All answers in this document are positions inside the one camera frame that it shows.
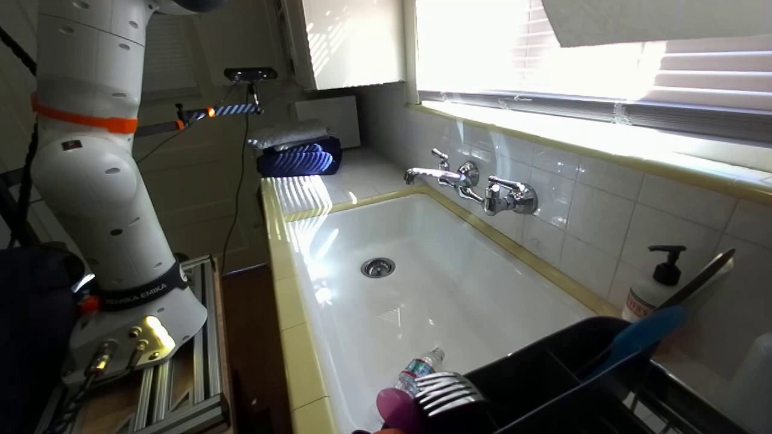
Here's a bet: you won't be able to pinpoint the blue handled spatula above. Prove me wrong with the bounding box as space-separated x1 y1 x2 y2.
579 247 736 381

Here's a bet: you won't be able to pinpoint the black dish drying rack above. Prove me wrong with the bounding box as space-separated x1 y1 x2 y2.
414 315 747 434

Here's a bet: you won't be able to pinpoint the chrome sink drain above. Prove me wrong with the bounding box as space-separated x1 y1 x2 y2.
361 257 396 276

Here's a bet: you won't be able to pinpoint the white soap pump bottle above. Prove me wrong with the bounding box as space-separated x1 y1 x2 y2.
621 246 683 323

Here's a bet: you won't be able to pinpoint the purple cup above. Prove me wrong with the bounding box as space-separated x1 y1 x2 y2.
376 387 425 434

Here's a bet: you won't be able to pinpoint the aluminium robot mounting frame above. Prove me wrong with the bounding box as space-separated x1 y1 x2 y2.
46 253 232 434

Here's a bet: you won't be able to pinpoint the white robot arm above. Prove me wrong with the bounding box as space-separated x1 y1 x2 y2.
33 0 220 366

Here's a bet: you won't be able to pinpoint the chrome wall faucet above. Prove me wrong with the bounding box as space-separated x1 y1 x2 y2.
404 150 539 215

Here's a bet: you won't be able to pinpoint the blue dish cloth bundle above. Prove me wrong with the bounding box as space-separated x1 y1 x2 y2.
256 138 344 175

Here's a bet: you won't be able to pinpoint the white window blinds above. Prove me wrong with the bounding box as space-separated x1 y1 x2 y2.
416 0 772 118

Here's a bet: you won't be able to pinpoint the white ceramic sink basin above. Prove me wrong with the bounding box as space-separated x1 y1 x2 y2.
288 196 590 434

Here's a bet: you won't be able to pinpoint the clear plastic water bottle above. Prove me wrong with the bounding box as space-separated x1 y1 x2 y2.
396 348 445 396

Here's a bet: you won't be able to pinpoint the black external camera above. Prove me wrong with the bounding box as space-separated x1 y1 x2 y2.
226 67 277 82

